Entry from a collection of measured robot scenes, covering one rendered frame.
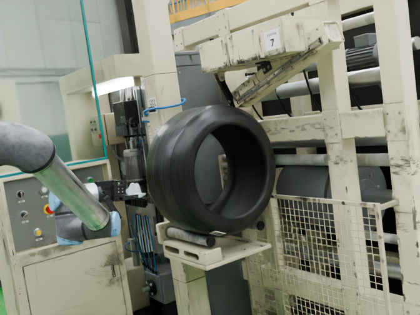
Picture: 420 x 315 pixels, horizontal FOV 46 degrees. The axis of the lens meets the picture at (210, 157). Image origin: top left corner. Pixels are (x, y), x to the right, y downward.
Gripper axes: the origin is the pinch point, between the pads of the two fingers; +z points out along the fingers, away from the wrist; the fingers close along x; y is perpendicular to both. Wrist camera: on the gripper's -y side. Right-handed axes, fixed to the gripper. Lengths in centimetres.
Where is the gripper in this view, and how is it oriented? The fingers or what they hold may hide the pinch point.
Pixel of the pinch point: (142, 195)
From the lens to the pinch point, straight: 200.5
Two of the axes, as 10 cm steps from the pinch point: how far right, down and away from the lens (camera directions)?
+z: 8.2, -0.4, 5.7
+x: -5.7, 0.0, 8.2
